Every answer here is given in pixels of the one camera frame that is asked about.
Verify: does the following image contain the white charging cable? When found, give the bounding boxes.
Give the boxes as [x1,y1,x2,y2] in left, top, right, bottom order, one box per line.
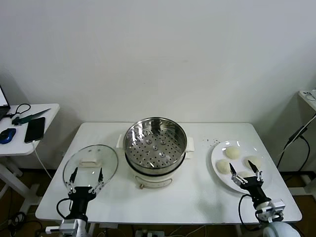
[32,141,53,180]

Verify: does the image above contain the perforated steel steamer basket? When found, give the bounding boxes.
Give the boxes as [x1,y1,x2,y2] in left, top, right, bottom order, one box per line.
[116,117,196,173]

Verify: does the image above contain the dark green flat tool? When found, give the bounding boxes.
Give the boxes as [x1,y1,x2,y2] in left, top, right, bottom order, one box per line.
[11,108,52,125]

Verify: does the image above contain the round white plate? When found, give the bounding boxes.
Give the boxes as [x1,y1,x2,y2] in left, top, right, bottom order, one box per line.
[210,140,273,195]

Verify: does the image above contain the black power adapter cable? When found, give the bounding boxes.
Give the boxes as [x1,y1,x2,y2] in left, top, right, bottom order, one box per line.
[276,120,316,173]

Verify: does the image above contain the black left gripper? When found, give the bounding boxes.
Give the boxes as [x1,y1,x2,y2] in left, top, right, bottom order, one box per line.
[64,167,104,219]

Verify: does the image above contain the small white side table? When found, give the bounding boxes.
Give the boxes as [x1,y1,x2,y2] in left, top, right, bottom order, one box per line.
[0,103,60,217]

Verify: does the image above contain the laptop screen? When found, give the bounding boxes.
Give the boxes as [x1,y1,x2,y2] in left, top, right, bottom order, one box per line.
[0,83,12,120]

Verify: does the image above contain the black floor cables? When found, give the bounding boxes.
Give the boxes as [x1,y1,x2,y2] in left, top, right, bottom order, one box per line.
[0,211,44,237]

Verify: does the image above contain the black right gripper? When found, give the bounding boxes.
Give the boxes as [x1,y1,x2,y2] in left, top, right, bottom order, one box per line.
[229,159,270,207]

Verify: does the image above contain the white floor cable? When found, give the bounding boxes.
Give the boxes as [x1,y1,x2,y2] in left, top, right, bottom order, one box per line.
[170,225,207,237]

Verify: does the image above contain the round glass pot lid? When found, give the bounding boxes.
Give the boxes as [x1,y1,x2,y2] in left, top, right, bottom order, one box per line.
[63,144,119,195]

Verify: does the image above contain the black smartphone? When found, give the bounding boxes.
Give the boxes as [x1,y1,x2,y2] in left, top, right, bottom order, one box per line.
[24,117,46,144]

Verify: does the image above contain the white power strip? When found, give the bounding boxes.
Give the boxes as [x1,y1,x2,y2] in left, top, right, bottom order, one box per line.
[301,90,316,102]

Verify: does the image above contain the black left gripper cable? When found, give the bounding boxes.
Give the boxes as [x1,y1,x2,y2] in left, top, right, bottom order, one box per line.
[56,197,74,220]

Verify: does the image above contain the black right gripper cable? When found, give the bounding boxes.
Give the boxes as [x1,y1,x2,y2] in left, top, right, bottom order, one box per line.
[238,194,261,230]

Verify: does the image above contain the blue computer mouse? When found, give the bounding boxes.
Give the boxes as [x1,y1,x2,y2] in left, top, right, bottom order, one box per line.
[0,127,17,145]

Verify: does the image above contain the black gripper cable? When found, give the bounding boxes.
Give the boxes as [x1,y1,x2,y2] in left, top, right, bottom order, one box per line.
[238,194,261,230]
[56,197,74,220]

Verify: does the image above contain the black looped cord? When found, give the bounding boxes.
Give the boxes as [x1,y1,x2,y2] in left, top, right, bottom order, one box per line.
[3,103,32,119]

